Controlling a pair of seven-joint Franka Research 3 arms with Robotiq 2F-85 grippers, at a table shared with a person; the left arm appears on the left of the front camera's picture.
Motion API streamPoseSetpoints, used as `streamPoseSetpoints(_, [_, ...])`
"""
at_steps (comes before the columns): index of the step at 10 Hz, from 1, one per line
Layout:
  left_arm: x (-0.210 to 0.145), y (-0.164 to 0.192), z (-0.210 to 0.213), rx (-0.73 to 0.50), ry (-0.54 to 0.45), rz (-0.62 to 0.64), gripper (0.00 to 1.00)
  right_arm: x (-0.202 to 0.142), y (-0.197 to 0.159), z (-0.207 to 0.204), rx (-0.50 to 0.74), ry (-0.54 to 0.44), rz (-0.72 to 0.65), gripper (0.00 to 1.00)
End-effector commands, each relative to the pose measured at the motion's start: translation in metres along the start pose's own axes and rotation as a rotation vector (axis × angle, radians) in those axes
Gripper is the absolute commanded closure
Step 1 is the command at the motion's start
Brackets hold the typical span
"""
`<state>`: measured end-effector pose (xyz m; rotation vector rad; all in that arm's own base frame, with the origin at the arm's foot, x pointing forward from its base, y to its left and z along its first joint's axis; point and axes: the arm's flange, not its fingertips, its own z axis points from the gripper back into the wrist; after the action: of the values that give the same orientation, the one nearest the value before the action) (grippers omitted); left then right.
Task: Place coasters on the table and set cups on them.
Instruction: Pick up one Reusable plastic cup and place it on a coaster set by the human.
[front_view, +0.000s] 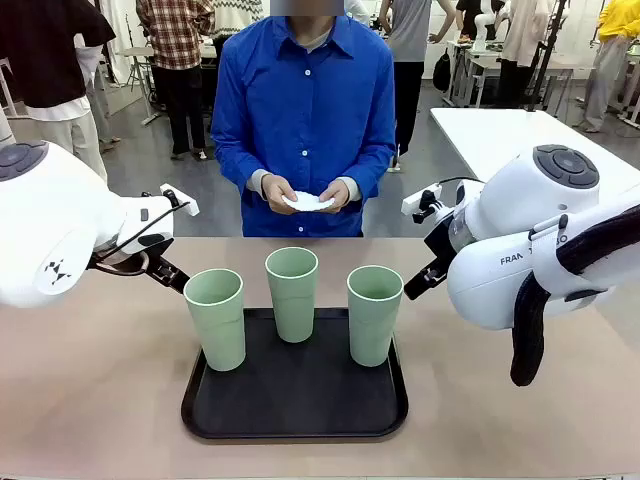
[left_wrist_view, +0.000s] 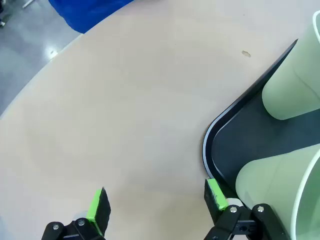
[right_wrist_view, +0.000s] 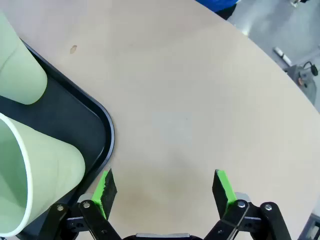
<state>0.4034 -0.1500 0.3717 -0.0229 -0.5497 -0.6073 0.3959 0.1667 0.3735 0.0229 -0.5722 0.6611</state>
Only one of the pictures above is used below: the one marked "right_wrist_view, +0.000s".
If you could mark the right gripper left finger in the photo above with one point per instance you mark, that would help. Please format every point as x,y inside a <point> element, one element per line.
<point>106,192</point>

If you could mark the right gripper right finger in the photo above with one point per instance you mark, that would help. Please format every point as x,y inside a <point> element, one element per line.
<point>222,192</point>

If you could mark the pale green tall cup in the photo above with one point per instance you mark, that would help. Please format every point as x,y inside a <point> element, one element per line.
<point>50,162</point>
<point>17,75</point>

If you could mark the black plastic tray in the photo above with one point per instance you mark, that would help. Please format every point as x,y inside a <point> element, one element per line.
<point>62,120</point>

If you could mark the grey equipment stand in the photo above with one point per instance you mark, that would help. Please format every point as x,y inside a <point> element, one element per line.
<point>300,82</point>

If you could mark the white metal floor bar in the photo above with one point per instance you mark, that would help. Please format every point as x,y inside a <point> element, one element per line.
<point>281,55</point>

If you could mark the person in blue shirt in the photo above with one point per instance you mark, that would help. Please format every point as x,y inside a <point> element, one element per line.
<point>217,3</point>

